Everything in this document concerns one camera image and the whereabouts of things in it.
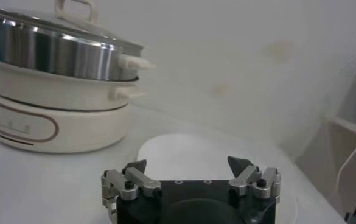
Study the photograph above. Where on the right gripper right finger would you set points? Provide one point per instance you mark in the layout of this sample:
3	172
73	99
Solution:
244	178

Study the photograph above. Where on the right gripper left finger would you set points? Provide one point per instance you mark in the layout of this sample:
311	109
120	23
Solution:
141	181

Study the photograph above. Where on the white round plate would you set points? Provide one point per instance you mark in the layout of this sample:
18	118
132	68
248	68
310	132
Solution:
190	155

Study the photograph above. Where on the cream electric cooking pot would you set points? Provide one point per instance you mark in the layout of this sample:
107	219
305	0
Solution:
74	128

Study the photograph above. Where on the white side desk with laptop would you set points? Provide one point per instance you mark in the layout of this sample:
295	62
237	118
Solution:
354	129

